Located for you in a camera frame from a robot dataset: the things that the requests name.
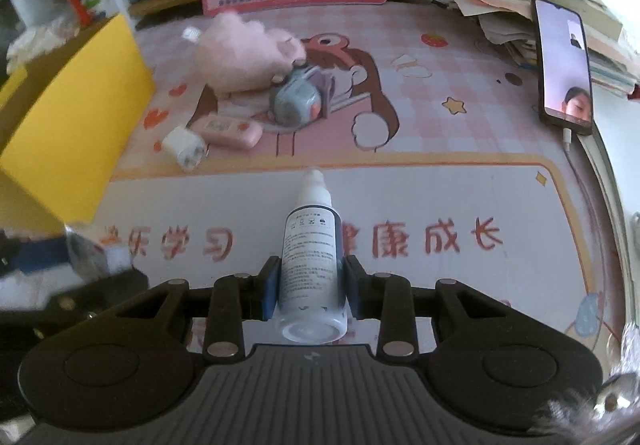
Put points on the white plug adapter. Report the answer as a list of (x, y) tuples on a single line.
[(186, 147)]

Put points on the pink cartoon desk mat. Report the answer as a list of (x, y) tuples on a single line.
[(435, 158)]

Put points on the small staples box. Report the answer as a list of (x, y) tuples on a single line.
[(96, 252)]

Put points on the grey toy robot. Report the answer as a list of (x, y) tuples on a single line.
[(301, 97)]

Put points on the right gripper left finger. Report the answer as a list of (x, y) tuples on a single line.
[(237, 298)]

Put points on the pink plush toy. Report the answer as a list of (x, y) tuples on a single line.
[(237, 56)]

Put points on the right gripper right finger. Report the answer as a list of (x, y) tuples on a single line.
[(388, 299)]

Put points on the smartphone with video call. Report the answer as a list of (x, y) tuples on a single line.
[(564, 79)]

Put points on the yellow cardboard box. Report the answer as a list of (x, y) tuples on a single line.
[(66, 118)]

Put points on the red white pen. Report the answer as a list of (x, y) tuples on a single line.
[(83, 16)]

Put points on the pink rectangular case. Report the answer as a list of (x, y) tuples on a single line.
[(238, 134)]

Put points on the white spray bottle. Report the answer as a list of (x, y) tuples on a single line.
[(312, 304)]

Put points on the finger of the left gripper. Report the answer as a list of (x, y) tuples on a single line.
[(31, 256)]

